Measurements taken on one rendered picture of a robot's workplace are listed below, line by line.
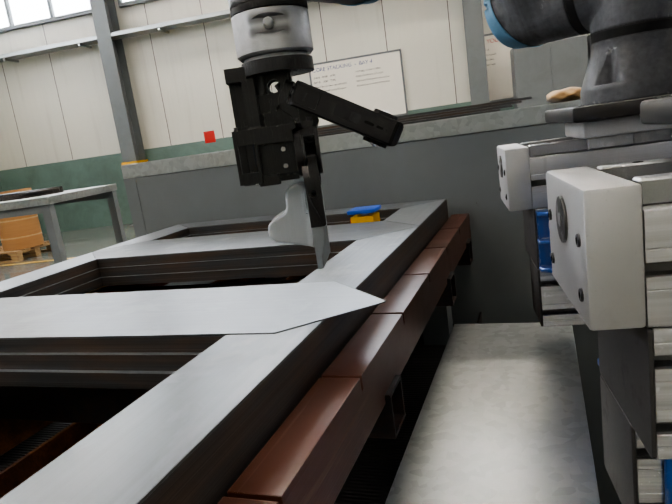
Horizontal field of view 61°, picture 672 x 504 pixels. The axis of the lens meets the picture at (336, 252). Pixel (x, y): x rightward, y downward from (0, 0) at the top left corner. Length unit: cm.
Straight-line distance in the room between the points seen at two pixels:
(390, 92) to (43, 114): 639
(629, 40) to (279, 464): 71
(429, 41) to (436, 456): 918
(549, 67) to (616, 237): 878
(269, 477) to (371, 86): 938
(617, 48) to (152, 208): 127
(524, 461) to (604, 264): 34
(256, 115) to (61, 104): 1132
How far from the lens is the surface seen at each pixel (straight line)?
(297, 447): 45
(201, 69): 1053
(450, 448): 70
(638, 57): 90
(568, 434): 73
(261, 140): 56
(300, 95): 57
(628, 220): 38
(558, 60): 917
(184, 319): 67
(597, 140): 89
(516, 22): 99
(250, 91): 58
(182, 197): 167
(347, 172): 144
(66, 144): 1186
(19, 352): 77
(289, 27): 57
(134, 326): 68
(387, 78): 968
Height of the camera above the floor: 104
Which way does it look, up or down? 11 degrees down
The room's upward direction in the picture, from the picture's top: 8 degrees counter-clockwise
